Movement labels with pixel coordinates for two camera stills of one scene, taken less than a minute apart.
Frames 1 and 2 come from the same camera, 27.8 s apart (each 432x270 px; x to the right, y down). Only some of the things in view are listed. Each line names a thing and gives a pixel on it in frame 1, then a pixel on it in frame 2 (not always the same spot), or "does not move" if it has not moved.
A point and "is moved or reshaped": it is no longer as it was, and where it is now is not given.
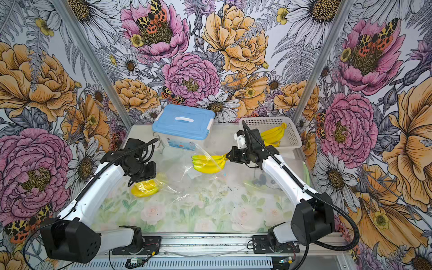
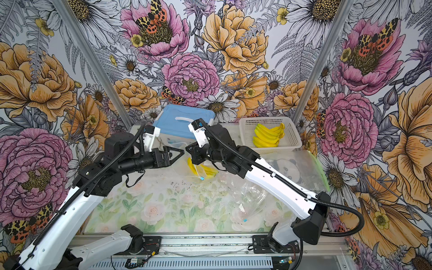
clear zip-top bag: x=163 y=185 → x=204 y=173
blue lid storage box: x=181 y=127 does not move
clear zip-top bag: x=203 y=166 → x=247 y=203
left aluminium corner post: x=94 y=59 does not move
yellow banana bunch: x=273 y=136 does not move
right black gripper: x=234 y=157 → x=196 y=153
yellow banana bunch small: x=209 y=164 is moved or reshaped
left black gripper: x=150 y=174 → x=166 y=160
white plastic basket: x=278 y=131 does not move
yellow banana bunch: x=145 y=188 → x=202 y=170
